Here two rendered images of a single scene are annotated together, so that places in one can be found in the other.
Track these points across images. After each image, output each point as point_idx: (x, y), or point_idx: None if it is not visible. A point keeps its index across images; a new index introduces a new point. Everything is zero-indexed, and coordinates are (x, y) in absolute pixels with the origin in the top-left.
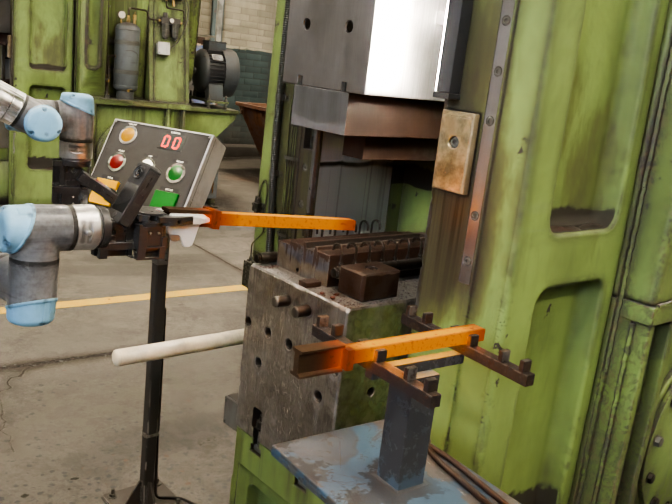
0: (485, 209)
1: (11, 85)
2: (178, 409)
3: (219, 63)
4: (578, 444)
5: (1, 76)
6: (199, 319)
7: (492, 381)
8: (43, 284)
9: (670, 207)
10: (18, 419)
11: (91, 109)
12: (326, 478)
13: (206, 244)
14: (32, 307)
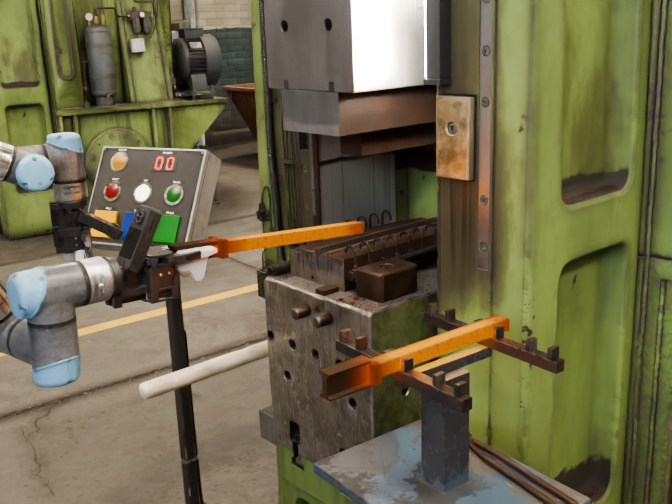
0: (494, 192)
1: None
2: (213, 426)
3: (198, 51)
4: (625, 411)
5: None
6: (219, 327)
7: (526, 364)
8: (65, 344)
9: None
10: (53, 460)
11: (79, 147)
12: (372, 490)
13: None
14: (57, 368)
